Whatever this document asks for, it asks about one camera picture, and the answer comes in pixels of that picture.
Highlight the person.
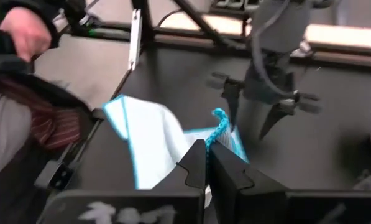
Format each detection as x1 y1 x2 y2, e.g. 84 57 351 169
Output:
0 0 94 187

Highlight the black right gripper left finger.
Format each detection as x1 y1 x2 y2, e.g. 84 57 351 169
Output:
37 139 208 224

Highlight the person's hand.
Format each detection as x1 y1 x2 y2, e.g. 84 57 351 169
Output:
0 6 53 63

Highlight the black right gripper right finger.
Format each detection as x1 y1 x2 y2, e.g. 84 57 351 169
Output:
208 141 371 224

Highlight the silver metal bracket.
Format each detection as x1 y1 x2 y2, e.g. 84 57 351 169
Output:
128 9 143 71

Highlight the light blue microfiber towel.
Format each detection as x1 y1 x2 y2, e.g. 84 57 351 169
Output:
103 95 250 191

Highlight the black aluminium rig frame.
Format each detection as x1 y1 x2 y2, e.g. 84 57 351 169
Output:
34 0 371 191

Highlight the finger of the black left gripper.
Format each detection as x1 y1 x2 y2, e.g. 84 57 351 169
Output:
260 104 298 141
221 88 244 129

